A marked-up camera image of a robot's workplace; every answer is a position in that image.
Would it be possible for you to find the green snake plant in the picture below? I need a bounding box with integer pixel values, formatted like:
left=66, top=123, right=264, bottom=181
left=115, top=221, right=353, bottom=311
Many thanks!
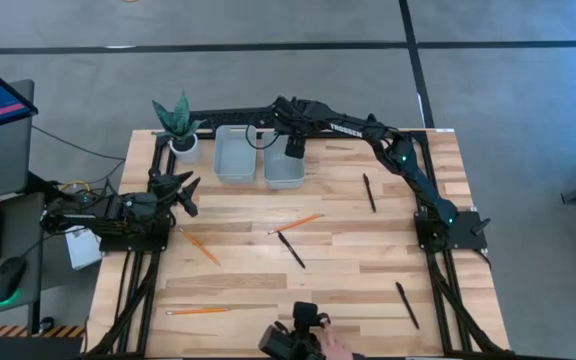
left=151, top=91, right=207, bottom=144

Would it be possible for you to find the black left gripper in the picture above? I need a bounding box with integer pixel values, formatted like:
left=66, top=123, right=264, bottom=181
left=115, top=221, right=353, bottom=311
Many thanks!
left=148, top=169, right=203, bottom=219

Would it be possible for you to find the white plant pot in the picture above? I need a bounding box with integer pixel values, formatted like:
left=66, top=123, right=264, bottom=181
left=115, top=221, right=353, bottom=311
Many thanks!
left=167, top=132, right=202, bottom=165

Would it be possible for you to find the black computer mouse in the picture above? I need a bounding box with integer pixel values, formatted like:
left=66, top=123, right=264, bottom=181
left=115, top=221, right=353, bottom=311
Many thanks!
left=0, top=256, right=28, bottom=304

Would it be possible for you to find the black aluminium table frame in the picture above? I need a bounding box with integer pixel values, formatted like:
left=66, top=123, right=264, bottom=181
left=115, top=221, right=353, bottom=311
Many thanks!
left=85, top=128, right=512, bottom=360

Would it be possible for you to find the grey desk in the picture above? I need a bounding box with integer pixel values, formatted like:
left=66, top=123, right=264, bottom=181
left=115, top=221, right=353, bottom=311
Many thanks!
left=0, top=192, right=47, bottom=321

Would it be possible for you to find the black camera on mount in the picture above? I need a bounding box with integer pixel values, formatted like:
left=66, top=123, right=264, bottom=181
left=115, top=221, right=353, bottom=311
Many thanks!
left=257, top=300, right=332, bottom=360

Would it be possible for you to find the thin black floor cable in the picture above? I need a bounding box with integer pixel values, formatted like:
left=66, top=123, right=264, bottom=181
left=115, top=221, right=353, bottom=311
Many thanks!
left=31, top=124, right=127, bottom=162

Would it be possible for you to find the black pen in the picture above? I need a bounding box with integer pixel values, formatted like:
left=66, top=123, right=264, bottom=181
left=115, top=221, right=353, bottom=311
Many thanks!
left=394, top=281, right=421, bottom=331
left=276, top=230, right=307, bottom=270
left=362, top=172, right=377, bottom=214

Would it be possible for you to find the grey display screen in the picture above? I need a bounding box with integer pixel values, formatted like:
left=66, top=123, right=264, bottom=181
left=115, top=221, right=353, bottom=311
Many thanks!
left=0, top=79, right=35, bottom=204

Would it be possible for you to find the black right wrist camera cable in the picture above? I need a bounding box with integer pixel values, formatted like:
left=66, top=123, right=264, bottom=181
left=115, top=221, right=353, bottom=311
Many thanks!
left=244, top=123, right=283, bottom=151

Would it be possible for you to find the black platform hazard-striped edge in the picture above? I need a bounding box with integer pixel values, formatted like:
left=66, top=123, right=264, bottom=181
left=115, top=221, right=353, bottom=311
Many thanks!
left=0, top=324, right=87, bottom=360

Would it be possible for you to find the white box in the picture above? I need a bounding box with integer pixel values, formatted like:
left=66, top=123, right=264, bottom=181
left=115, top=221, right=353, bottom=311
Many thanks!
left=64, top=225, right=104, bottom=271

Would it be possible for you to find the person's hand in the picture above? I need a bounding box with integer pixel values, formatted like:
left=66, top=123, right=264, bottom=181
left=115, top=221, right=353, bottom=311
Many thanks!
left=316, top=323, right=355, bottom=360

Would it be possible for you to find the orange pencil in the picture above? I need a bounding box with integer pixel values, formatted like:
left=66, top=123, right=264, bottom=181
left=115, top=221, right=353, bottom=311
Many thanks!
left=164, top=307, right=230, bottom=317
left=177, top=227, right=222, bottom=267
left=266, top=212, right=326, bottom=236

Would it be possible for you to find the translucent grey plastic bin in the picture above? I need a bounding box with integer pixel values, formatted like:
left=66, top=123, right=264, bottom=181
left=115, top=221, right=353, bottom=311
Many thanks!
left=212, top=124, right=258, bottom=185
left=261, top=130, right=307, bottom=191

